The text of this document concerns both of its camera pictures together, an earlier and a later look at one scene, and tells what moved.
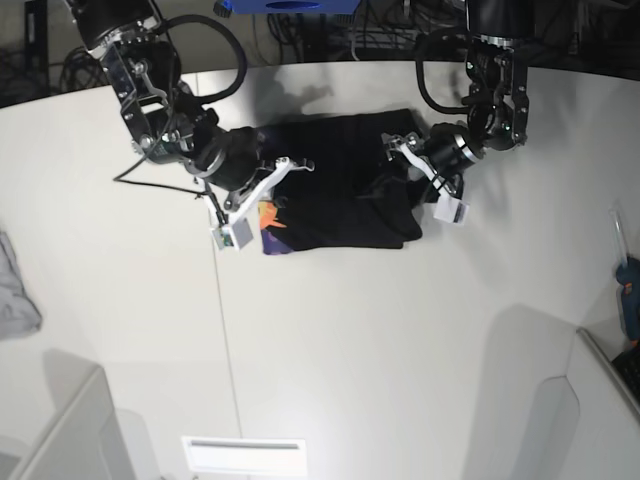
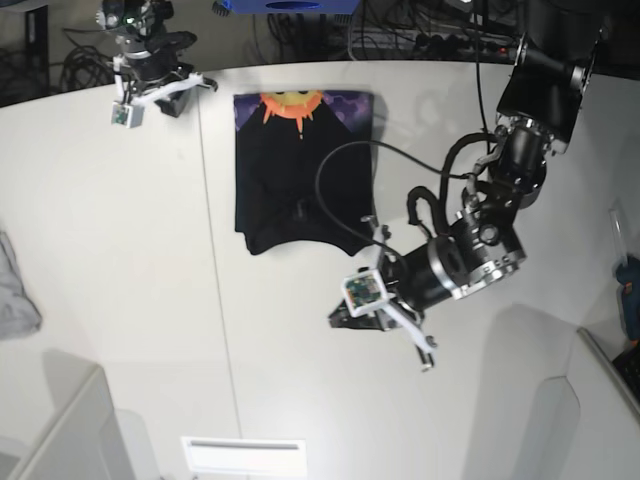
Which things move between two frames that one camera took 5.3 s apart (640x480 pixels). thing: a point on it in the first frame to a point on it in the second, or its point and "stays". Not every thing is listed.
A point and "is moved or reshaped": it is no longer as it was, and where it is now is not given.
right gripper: (443, 154) to (414, 278)
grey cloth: (19, 316) stays
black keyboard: (627, 365) stays
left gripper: (236, 175) to (143, 77)
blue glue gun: (628, 274) stays
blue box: (229, 7) stays
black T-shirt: (354, 197) is moved or reshaped
